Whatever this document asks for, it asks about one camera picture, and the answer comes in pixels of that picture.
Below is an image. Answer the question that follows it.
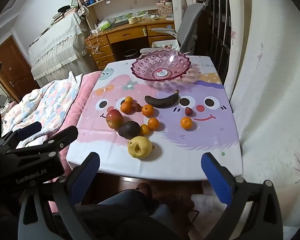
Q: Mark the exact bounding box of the wooden bookshelf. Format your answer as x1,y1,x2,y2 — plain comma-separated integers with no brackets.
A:
72,0,172,30

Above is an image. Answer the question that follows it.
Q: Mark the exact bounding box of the brown wooden door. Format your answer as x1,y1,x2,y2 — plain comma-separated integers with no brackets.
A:
0,36,40,103

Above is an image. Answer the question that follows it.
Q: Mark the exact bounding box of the yellow pear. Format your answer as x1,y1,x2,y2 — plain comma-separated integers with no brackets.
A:
127,136,153,159

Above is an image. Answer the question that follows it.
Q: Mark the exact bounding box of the grey office chair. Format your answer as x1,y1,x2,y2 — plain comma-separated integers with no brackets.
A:
140,0,210,55

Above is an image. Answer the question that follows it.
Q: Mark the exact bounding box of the dark overripe banana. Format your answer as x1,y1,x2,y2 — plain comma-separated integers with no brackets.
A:
144,90,180,109

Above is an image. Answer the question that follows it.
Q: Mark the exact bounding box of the dark avocado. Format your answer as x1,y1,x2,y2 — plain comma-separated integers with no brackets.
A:
118,121,141,140

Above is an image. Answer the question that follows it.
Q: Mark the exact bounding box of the trash bin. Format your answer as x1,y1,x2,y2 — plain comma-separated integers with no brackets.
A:
122,49,138,60

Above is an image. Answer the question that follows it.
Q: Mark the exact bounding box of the pink glass fruit bowl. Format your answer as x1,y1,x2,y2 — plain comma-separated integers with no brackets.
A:
131,49,192,83

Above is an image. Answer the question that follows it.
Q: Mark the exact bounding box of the floral cloth bag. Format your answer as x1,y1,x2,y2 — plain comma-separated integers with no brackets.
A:
77,5,89,18

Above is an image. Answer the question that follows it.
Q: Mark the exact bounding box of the person's leg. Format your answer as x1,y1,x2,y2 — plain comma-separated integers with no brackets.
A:
72,189,180,240

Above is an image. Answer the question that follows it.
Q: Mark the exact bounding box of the brown slipper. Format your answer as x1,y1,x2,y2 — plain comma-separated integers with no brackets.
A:
136,183,155,198

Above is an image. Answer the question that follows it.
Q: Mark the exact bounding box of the metal window grille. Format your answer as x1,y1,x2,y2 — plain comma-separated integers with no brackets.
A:
202,0,233,85

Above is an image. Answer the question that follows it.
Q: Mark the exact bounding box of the white plastic box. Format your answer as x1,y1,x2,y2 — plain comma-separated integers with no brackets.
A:
151,39,179,50

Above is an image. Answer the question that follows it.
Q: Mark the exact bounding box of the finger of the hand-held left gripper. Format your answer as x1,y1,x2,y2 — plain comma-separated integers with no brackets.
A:
0,121,42,153
5,125,78,166

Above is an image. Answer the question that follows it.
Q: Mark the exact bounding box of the lace covered piano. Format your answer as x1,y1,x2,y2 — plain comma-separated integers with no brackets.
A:
27,11,98,88

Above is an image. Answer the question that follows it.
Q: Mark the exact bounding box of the wooden desk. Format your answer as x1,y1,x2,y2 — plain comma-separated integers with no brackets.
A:
84,17,177,71

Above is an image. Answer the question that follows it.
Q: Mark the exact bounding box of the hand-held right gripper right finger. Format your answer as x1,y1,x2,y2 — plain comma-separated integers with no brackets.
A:
201,152,283,240

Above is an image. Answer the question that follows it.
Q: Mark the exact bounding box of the white cable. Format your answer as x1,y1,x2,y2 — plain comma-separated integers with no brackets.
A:
86,29,103,55

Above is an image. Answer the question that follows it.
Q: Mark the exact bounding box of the white floral curtain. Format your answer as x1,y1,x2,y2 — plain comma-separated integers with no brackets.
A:
222,0,300,230

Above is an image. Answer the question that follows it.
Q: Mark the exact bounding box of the cartoon printed tablecloth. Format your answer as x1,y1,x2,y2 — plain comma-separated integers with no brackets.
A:
66,55,243,182

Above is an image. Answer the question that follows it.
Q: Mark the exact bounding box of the floral quilted blanket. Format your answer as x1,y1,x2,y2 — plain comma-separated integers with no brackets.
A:
1,71,84,148

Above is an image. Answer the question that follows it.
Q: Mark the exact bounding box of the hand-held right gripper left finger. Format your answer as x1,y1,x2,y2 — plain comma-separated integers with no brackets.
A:
17,152,101,240

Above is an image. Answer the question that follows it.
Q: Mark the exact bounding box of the red apple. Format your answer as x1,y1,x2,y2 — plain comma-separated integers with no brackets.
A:
105,109,124,130

